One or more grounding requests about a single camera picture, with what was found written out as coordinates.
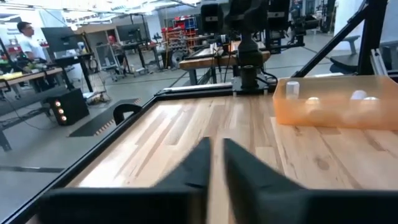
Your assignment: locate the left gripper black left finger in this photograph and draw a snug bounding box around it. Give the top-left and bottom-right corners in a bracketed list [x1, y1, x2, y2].
[38, 136, 213, 224]

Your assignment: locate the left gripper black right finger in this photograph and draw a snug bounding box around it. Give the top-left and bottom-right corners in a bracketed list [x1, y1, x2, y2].
[223, 138, 398, 224]

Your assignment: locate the translucent white capless pill bottle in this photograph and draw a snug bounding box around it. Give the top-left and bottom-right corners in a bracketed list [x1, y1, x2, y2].
[285, 80, 300, 101]

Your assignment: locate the orange translucent plastic basket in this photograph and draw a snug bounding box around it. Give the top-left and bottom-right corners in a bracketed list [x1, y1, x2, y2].
[272, 74, 398, 131]

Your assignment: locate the black striped-edge floor mat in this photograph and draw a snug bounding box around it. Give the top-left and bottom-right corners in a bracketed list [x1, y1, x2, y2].
[68, 98, 142, 138]

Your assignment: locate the wooden workbench with metal legs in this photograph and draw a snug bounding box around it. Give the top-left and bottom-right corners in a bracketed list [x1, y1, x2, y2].
[179, 40, 271, 85]

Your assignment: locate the black computer tower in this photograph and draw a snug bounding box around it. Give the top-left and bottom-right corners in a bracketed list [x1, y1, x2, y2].
[46, 88, 90, 127]

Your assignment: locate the person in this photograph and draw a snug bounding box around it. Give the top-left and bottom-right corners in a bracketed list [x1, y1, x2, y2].
[17, 21, 47, 62]
[107, 34, 128, 75]

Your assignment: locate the shelf with red blue bins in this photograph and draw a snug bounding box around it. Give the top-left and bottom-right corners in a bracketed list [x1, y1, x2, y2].
[161, 15, 200, 50]

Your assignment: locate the black monitor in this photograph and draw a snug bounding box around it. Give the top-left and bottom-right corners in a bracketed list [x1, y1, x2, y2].
[41, 26, 77, 54]
[116, 24, 142, 43]

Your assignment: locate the black desk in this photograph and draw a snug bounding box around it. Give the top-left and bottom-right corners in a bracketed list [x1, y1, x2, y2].
[54, 52, 94, 93]

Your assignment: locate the white chair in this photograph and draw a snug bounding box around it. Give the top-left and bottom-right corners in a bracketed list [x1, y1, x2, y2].
[329, 34, 361, 75]

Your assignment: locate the silver aluminium extrusion bar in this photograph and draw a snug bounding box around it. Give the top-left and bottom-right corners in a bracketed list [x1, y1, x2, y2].
[369, 48, 389, 77]

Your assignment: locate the wooden-top workbench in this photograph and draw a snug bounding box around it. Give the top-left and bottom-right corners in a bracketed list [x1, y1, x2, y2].
[0, 67, 65, 100]

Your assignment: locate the black arched clamp handle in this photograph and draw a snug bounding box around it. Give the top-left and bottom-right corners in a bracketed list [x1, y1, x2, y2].
[113, 103, 143, 126]

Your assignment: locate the black diagonal frame brace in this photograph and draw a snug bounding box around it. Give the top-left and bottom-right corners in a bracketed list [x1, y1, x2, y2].
[291, 0, 371, 78]

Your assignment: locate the black vertical frame post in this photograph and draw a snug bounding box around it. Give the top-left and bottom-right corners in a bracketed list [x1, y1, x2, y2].
[356, 0, 389, 76]

